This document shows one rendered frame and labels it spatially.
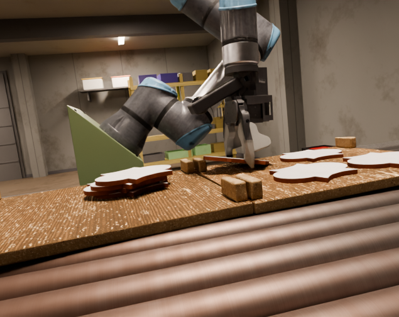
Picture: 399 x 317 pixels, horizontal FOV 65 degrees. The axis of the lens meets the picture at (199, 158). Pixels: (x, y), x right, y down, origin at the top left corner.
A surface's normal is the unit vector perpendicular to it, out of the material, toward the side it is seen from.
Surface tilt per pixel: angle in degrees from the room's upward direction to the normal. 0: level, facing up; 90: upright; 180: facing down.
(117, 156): 90
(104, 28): 90
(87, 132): 90
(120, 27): 90
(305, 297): 59
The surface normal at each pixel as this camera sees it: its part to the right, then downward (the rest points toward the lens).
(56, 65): 0.25, 0.10
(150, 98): 0.02, -0.06
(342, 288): 0.11, -0.42
